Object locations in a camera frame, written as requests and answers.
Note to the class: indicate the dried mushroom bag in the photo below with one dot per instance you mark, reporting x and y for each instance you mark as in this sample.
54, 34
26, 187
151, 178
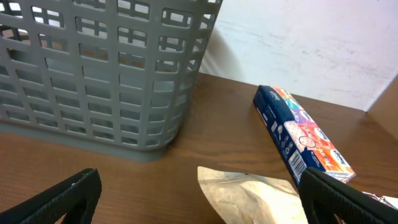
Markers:
390, 201

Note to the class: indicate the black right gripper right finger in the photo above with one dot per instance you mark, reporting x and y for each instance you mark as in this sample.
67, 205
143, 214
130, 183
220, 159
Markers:
327, 200

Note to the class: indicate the blue tissue multipack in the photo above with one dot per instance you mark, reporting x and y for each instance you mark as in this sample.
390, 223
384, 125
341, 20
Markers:
299, 140

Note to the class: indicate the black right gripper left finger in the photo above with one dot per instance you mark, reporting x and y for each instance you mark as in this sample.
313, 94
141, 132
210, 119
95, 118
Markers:
73, 200

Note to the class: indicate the grey plastic basket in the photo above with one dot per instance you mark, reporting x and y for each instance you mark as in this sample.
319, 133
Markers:
109, 76

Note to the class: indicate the beige paper pouch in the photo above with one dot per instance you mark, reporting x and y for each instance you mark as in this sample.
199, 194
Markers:
249, 198

